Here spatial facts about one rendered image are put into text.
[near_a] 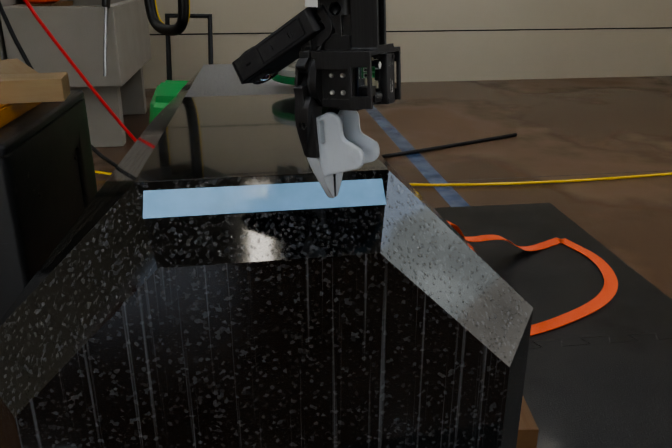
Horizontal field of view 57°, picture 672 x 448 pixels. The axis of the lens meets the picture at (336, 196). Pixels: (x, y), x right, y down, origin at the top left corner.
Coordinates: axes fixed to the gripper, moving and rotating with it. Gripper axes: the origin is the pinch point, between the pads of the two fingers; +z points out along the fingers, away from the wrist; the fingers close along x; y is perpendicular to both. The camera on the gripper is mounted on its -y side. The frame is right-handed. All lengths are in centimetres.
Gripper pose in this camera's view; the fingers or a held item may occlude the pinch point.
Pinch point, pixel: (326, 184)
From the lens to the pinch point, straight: 65.4
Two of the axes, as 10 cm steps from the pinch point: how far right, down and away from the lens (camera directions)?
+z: 0.4, 9.6, 2.8
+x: 4.7, -2.6, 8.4
